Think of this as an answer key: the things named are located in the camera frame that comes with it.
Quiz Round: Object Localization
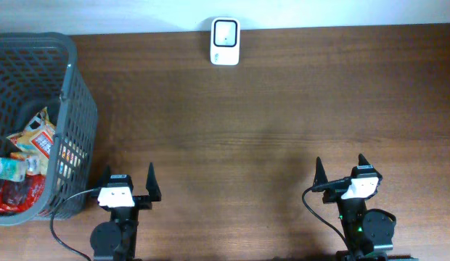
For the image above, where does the white barcode scanner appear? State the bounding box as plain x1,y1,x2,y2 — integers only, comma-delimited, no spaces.
210,17,241,66

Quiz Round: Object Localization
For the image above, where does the green tissue pack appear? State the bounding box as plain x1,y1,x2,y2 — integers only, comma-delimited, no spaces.
0,157,27,182

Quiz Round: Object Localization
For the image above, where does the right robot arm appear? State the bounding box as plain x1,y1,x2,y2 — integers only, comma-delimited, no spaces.
306,154,414,261

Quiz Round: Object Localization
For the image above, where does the red snack bag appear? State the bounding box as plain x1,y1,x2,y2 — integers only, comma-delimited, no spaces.
0,175,46,215

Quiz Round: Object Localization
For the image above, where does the orange tissue pack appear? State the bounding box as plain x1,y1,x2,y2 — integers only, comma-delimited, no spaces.
10,152,41,176

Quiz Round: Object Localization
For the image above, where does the grey plastic mesh basket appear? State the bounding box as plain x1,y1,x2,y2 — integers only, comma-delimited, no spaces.
0,33,98,226

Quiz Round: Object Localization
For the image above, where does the yellow snack bag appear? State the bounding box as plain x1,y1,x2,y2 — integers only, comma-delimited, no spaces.
7,107,56,175

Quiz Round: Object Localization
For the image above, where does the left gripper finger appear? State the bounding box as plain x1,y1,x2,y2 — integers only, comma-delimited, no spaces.
96,165,111,188
145,162,161,198

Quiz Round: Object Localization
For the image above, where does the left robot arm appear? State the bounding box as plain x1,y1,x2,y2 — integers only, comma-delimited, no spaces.
90,164,162,261

